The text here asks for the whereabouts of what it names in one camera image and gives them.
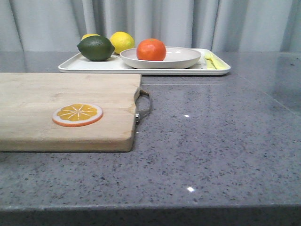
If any whole orange fruit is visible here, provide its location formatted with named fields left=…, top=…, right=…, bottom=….
left=136, top=38, right=166, bottom=61

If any white rectangular tray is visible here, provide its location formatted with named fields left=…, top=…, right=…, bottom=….
left=58, top=48, right=231, bottom=76

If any yellow lemon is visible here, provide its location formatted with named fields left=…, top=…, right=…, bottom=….
left=81, top=33, right=99, bottom=40
left=110, top=31, right=135, bottom=55

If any yellow utensil on tray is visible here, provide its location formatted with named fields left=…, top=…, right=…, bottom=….
left=205, top=52, right=227, bottom=70

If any green lime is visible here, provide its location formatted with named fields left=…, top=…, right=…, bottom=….
left=77, top=36, right=115, bottom=61

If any orange slice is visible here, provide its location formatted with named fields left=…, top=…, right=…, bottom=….
left=52, top=103, right=103, bottom=127

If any rear yellow lemon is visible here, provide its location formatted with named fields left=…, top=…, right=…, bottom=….
left=81, top=33, right=99, bottom=40

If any shallow white plate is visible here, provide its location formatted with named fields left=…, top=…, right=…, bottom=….
left=120, top=47, right=201, bottom=69

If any wooden cutting board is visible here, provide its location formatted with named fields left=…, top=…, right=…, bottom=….
left=0, top=73, right=141, bottom=152

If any grey curtain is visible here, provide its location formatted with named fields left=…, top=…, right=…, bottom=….
left=0, top=0, right=301, bottom=52

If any front yellow lemon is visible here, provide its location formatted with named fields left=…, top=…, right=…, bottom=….
left=110, top=31, right=135, bottom=55

